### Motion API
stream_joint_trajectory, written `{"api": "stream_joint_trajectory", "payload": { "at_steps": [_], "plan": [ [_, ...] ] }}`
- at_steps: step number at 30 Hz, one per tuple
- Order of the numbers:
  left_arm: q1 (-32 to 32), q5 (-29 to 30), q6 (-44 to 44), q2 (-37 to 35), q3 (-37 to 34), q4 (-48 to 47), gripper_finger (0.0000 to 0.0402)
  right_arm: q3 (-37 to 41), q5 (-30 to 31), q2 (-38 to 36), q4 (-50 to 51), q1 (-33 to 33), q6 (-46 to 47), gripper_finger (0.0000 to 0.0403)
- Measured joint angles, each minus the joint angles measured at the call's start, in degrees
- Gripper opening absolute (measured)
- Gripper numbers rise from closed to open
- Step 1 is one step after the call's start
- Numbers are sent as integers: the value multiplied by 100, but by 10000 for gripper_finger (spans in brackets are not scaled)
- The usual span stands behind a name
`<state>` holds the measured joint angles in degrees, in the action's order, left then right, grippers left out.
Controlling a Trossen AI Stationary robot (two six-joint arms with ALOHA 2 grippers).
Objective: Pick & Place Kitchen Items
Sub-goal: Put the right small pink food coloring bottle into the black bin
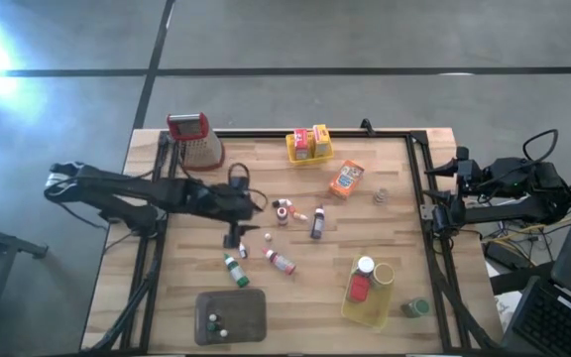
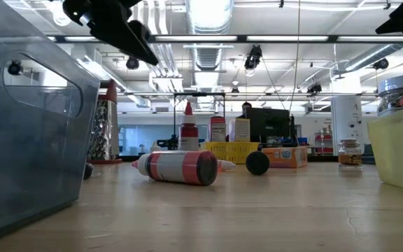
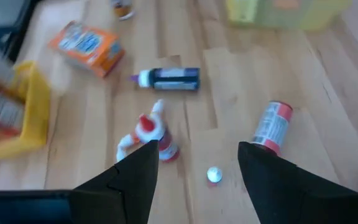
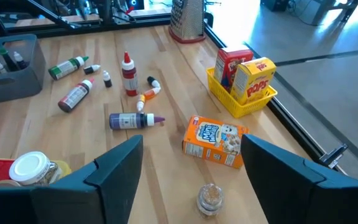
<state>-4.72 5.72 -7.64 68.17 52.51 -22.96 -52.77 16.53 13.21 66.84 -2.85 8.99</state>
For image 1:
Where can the yellow translucent plastic bin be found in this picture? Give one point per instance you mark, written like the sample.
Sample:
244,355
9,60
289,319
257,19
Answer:
372,312

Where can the black laptop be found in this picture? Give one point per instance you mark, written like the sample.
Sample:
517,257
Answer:
558,322

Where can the small green dropper bottle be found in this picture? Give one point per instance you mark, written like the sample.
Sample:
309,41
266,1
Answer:
211,327

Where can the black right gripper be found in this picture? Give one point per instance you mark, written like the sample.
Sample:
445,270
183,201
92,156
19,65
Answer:
471,178

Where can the red smoked paprika tin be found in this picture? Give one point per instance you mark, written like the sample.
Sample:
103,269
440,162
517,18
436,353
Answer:
359,288

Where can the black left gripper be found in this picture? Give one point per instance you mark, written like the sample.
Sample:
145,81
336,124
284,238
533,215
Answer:
226,203

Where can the silver mounting plate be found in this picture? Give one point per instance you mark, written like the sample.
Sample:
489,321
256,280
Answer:
426,213

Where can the yellow carton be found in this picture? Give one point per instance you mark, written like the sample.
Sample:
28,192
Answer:
321,140

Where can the red printed carton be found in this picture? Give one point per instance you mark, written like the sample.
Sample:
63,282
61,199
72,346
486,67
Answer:
301,144

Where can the black clamp mount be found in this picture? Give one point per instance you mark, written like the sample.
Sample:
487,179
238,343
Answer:
367,125

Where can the black aluminium table frame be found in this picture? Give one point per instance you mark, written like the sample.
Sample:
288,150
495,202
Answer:
256,134

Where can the jar with green lid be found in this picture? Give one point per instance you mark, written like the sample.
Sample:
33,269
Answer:
417,308

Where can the small white-capped dropper bottle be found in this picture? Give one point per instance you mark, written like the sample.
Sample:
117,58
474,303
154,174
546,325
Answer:
267,237
243,253

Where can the small orange dropper bottle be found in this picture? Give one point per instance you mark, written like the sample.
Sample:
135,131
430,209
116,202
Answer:
301,216
291,207

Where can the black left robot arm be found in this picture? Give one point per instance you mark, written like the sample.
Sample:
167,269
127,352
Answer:
132,191

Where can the grey metal bench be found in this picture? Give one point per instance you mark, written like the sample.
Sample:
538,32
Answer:
8,243

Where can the yellow mesh basket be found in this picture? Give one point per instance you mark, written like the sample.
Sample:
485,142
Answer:
310,162

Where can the dark purple bottle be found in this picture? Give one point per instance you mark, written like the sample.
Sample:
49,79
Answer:
318,225

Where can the black power adapter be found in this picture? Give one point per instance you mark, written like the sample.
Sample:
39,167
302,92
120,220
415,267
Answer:
501,254

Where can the glass jar with white lid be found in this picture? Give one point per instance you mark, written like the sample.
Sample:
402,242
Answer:
366,265

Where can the red bottle with conical cap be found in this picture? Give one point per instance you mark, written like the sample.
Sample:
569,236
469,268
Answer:
282,215

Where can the small dark dropper bottle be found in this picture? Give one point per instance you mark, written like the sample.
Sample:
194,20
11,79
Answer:
212,317
223,333

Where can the green bottle with white label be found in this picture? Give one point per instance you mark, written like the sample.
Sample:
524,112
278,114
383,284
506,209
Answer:
236,271

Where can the orange printed box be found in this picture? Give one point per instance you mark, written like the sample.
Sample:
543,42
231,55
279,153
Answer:
346,179

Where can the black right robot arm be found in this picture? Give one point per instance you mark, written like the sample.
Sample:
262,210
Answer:
513,213

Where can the grey translucent plastic bin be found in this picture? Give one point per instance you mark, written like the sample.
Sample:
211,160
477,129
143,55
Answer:
246,317

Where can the red bottle with white label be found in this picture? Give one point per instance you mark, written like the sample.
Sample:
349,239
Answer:
281,262

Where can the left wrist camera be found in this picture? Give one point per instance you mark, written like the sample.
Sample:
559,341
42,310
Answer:
238,184

